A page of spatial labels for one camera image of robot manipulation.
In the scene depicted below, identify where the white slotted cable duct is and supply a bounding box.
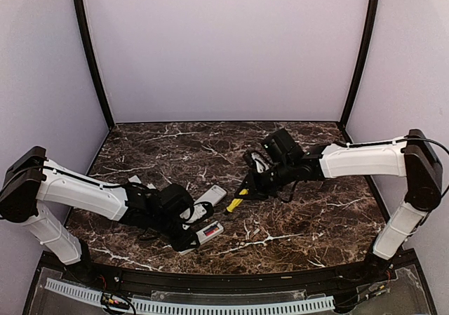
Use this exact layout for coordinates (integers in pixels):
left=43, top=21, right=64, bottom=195
left=45, top=278, right=335, bottom=314

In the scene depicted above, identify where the large white remote control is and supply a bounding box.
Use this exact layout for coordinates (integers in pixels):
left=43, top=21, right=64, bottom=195
left=195, top=185, right=227, bottom=206

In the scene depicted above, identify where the black frame post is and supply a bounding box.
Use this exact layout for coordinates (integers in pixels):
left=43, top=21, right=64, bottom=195
left=340, top=0, right=379, bottom=128
left=73, top=0, right=115, bottom=130

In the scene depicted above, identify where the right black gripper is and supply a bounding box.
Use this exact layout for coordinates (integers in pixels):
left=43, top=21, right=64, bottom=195
left=234, top=159, right=295, bottom=201

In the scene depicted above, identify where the gold AAA battery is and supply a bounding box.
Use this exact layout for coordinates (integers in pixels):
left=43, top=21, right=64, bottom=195
left=248, top=228, right=260, bottom=239

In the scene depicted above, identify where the yellow handled screwdriver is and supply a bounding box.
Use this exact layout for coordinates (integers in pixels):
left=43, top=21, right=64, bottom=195
left=224, top=189, right=248, bottom=214

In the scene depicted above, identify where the right black frame post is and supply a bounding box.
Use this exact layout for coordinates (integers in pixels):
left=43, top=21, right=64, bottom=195
left=340, top=0, right=379, bottom=128

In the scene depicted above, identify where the left black frame post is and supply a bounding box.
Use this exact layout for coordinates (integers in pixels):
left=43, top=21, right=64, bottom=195
left=73, top=0, right=115, bottom=130

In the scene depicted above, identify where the black front rail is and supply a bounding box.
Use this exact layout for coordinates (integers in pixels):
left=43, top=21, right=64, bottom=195
left=38, top=250, right=415, bottom=295

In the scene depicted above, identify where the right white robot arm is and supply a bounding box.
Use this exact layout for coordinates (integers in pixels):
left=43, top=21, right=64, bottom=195
left=234, top=128, right=448, bottom=283

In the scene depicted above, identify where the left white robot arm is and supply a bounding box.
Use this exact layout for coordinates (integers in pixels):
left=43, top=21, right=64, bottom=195
left=1, top=147, right=200, bottom=284

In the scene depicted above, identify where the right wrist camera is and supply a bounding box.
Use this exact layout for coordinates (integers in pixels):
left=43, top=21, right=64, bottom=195
left=243, top=150, right=270, bottom=173

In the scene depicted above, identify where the white battery cover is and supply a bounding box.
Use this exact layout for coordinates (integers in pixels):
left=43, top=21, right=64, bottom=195
left=128, top=175, right=142, bottom=184

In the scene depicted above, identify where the small white remote control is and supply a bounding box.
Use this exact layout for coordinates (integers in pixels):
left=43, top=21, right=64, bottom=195
left=180, top=221, right=224, bottom=255

